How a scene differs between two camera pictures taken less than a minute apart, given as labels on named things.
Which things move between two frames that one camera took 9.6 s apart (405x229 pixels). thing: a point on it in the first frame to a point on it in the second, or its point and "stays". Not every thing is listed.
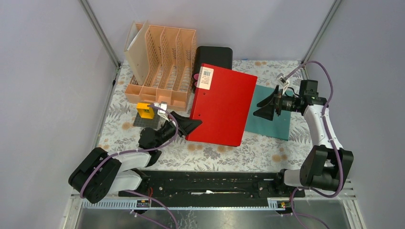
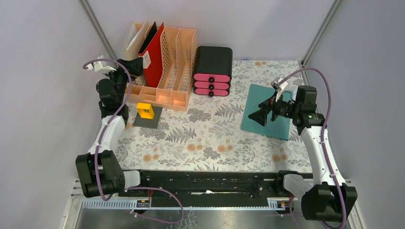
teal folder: (279, 128) stays
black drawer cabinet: (218, 56) stays
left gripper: (186, 124) to (134, 66)
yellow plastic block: (144, 111) stays
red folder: (221, 99) to (152, 74)
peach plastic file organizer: (171, 56) stays
